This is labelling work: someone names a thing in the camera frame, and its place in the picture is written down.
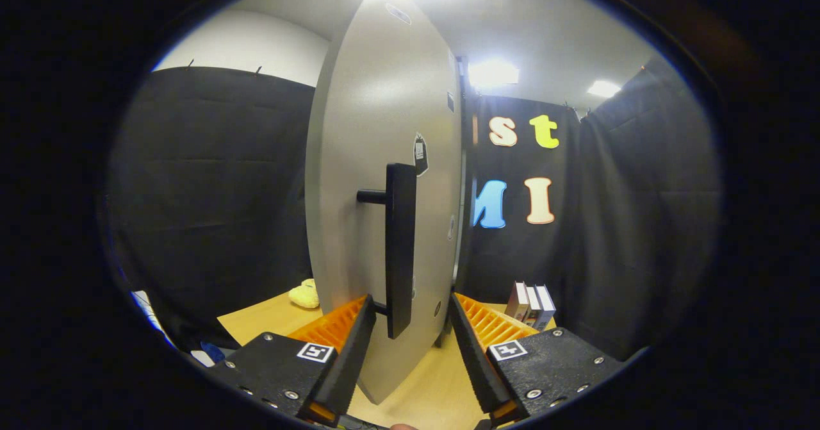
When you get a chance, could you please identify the dark grey cabinet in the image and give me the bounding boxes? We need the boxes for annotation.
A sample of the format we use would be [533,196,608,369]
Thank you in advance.
[454,55,476,290]

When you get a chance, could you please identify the blue-grey book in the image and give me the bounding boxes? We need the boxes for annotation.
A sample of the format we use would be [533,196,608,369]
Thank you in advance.
[535,285,557,331]

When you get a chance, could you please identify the black backdrop cloth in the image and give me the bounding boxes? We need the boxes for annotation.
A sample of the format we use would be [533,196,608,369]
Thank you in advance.
[106,55,721,360]

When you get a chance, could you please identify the black door handle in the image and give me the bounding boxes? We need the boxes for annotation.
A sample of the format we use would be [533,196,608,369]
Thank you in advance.
[357,163,417,340]

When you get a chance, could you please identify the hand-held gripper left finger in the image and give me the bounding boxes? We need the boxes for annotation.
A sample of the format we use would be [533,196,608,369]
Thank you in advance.
[208,294,377,427]

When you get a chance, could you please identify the yellow plush toy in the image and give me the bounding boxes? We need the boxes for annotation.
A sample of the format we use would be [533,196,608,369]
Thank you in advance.
[288,279,320,310]

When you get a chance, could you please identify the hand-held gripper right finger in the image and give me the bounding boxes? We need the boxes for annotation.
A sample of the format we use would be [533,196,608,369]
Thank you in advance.
[448,292,625,426]

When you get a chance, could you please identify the beige cabinet door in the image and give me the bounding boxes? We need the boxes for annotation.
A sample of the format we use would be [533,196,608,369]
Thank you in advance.
[304,0,463,405]

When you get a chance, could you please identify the white book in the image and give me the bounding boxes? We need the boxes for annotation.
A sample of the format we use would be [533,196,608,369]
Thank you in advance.
[524,285,543,328]

